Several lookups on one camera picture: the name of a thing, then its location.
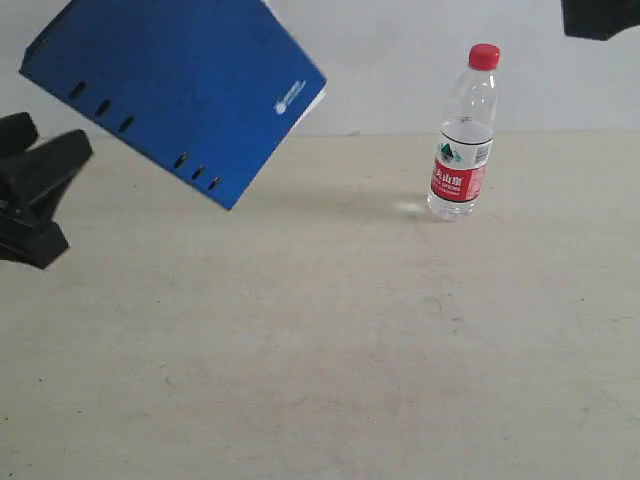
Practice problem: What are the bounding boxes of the blue ring binder notebook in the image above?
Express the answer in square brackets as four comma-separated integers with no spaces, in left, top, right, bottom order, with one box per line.
[20,0,327,209]

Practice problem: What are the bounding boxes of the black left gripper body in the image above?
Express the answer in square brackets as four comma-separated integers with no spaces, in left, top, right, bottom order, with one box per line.
[0,112,39,159]

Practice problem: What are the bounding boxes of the clear plastic water bottle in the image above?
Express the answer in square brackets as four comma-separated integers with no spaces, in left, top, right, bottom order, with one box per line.
[427,43,501,220]

